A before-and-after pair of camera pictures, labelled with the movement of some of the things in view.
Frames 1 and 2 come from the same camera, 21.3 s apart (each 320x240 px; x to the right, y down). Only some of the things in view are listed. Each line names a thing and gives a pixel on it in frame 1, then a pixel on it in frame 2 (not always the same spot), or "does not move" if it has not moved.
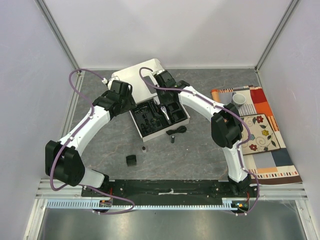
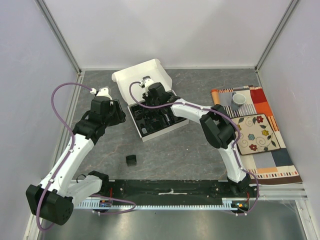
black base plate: x=166 y=192 does not move
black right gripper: x=164 y=100 -> x=155 y=100
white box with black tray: x=148 y=119 does not move
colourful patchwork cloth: x=266 y=158 does not move
